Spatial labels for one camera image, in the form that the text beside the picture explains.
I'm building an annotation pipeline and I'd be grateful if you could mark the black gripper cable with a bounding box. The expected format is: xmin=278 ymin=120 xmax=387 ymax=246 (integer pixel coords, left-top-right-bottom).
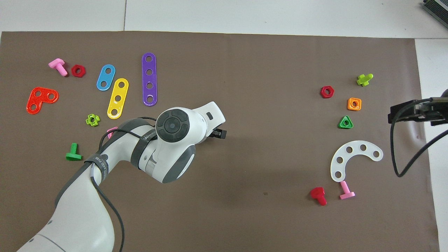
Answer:
xmin=390 ymin=98 xmax=448 ymax=177
xmin=89 ymin=117 xmax=158 ymax=252

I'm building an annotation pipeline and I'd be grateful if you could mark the brown table mat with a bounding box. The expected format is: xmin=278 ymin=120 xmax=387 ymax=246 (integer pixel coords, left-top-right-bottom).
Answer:
xmin=0 ymin=31 xmax=440 ymax=252

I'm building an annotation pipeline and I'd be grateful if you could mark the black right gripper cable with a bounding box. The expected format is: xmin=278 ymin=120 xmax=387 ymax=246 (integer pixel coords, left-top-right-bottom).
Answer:
xmin=390 ymin=98 xmax=448 ymax=177

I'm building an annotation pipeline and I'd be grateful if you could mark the red plastic screw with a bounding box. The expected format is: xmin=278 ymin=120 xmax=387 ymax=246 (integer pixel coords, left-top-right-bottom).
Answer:
xmin=310 ymin=187 xmax=328 ymax=206

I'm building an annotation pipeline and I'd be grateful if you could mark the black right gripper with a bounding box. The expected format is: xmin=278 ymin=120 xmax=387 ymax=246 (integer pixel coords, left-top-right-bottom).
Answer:
xmin=388 ymin=97 xmax=448 ymax=127

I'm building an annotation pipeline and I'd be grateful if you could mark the yellow three-hole strip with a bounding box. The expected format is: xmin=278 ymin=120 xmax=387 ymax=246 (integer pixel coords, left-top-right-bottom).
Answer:
xmin=107 ymin=78 xmax=129 ymax=120

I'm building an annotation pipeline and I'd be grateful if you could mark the purple four-hole strip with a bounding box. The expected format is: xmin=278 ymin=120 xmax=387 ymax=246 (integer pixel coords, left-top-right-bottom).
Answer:
xmin=142 ymin=52 xmax=158 ymax=106

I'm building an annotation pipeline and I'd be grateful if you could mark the red angled plate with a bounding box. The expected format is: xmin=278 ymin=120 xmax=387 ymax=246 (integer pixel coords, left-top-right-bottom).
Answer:
xmin=26 ymin=87 xmax=59 ymax=115

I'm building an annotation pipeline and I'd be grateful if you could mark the pink plastic screw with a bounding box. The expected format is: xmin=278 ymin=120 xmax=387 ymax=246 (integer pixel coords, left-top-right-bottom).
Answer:
xmin=48 ymin=58 xmax=68 ymax=77
xmin=339 ymin=181 xmax=356 ymax=200

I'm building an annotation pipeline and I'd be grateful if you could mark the dark electronic device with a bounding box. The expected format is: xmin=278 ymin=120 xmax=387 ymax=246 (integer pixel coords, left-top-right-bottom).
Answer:
xmin=422 ymin=0 xmax=448 ymax=20

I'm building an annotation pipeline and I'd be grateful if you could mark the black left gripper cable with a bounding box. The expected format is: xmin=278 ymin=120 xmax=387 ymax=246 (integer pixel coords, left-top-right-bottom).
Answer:
xmin=89 ymin=117 xmax=158 ymax=252

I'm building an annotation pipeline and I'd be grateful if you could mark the blue two-hole strip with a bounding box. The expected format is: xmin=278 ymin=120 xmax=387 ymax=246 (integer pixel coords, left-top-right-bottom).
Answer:
xmin=96 ymin=64 xmax=116 ymax=91

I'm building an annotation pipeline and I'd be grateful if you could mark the green plastic screw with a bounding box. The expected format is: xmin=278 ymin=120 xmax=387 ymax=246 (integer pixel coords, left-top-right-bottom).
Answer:
xmin=65 ymin=142 xmax=83 ymax=161

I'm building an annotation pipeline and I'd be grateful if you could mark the lime cross-head screw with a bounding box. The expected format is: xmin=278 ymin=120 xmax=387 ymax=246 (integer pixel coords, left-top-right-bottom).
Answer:
xmin=356 ymin=73 xmax=374 ymax=87

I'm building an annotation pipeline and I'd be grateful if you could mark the white curved perforated plate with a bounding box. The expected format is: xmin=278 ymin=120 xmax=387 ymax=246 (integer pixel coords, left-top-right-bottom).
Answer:
xmin=330 ymin=141 xmax=384 ymax=183

